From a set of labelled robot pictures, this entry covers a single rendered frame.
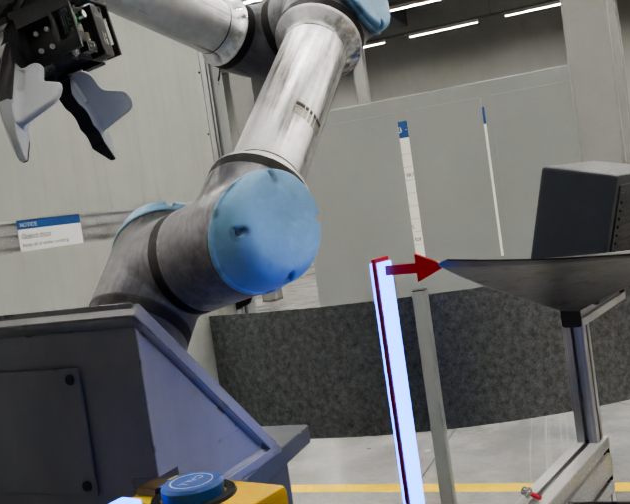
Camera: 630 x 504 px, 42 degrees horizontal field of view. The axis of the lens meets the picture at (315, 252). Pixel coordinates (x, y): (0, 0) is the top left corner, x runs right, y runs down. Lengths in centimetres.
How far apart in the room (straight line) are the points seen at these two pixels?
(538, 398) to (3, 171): 160
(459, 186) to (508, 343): 441
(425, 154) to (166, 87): 440
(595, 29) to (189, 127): 289
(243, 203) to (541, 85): 599
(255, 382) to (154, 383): 191
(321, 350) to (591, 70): 294
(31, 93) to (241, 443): 37
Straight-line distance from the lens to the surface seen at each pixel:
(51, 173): 230
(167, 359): 71
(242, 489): 55
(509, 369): 246
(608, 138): 494
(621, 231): 129
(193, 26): 112
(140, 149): 253
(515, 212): 672
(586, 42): 498
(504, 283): 68
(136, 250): 89
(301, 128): 93
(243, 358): 261
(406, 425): 74
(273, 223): 80
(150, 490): 56
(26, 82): 77
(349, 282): 711
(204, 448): 76
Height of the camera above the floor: 124
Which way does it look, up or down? 3 degrees down
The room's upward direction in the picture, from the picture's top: 8 degrees counter-clockwise
